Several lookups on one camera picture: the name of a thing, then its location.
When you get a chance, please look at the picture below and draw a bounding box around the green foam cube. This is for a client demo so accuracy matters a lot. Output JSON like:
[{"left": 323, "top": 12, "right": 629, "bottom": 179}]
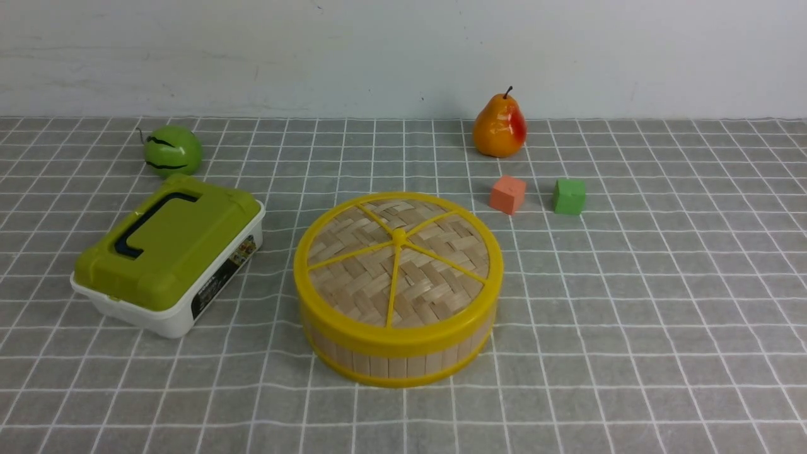
[{"left": 552, "top": 178, "right": 587, "bottom": 216}]

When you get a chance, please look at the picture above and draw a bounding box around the green striped toy melon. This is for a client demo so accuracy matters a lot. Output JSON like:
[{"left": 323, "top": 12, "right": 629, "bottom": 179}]
[{"left": 138, "top": 124, "right": 204, "bottom": 178}]

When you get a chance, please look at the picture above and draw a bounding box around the orange red toy pear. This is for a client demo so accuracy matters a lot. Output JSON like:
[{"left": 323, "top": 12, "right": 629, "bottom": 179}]
[{"left": 472, "top": 86, "right": 528, "bottom": 158}]

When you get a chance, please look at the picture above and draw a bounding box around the green lidded white storage box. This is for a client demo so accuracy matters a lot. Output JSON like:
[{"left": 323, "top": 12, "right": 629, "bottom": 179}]
[{"left": 70, "top": 173, "right": 265, "bottom": 339}]

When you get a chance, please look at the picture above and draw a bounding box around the yellow bamboo steamer basket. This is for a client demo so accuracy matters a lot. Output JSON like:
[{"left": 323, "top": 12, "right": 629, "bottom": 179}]
[{"left": 301, "top": 308, "right": 497, "bottom": 388}]

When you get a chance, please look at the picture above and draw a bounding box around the orange foam cube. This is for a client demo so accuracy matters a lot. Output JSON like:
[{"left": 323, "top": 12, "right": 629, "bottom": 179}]
[{"left": 488, "top": 175, "right": 526, "bottom": 216}]

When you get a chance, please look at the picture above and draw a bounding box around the yellow woven bamboo steamer lid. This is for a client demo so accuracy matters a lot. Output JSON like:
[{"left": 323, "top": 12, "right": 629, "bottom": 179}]
[{"left": 294, "top": 192, "right": 504, "bottom": 358}]

